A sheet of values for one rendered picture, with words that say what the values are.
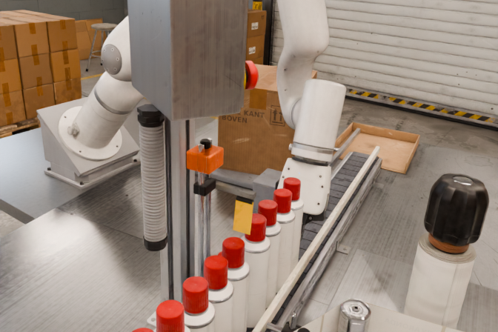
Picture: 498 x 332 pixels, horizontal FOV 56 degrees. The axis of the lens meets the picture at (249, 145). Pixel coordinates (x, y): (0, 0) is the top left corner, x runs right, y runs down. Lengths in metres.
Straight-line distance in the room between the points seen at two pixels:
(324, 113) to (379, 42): 4.28
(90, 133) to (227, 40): 0.88
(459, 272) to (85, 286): 0.70
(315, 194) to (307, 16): 0.34
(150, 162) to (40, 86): 3.59
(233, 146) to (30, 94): 2.92
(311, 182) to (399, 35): 4.24
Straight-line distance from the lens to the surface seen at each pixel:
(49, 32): 4.19
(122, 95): 1.28
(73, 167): 1.41
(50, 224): 1.28
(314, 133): 0.92
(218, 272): 0.65
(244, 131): 1.39
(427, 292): 0.82
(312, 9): 0.91
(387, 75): 5.20
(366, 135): 1.89
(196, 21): 0.54
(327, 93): 0.92
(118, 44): 1.15
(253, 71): 0.61
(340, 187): 1.34
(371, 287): 0.99
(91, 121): 1.36
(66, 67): 4.30
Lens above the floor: 1.48
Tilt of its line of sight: 22 degrees down
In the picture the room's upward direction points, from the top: 3 degrees clockwise
